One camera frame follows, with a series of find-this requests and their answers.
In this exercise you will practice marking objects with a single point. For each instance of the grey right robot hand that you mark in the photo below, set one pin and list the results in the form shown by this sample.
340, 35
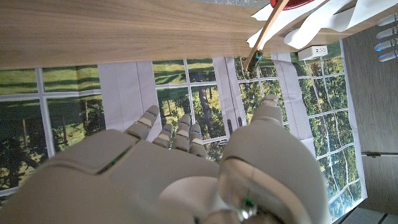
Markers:
155, 186

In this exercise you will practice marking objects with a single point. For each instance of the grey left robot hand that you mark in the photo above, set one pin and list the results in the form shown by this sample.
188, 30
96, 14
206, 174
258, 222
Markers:
387, 45

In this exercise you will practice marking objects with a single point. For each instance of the white receipt paper strip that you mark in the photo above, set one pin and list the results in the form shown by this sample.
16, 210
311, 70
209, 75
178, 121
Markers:
311, 28

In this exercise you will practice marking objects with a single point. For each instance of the red cup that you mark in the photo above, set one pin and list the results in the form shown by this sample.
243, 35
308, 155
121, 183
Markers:
289, 3

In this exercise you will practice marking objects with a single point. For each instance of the bamboo toothbrush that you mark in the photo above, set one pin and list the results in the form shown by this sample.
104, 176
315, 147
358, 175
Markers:
264, 34

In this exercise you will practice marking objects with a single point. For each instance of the white power strip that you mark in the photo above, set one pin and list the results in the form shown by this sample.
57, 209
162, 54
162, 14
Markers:
312, 53

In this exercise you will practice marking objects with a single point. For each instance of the printed forest window backdrop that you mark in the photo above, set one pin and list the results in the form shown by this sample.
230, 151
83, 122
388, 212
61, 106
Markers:
124, 93

